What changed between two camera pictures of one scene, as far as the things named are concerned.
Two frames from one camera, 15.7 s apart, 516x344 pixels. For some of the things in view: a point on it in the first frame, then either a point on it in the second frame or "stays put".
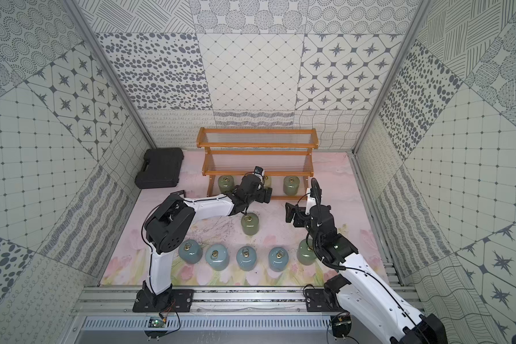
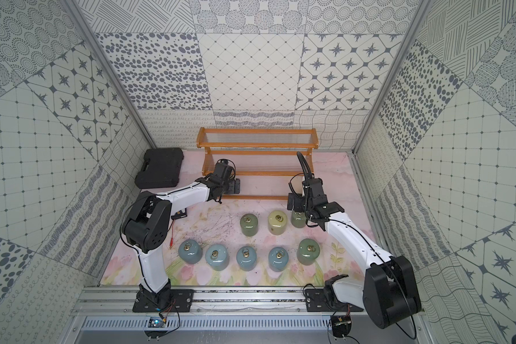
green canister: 305,252 stays put
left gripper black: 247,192 -> 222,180
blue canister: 190,251 stays put
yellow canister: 267,181 -> 277,222
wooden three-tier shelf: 236,151 stays put
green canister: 249,222 stays put
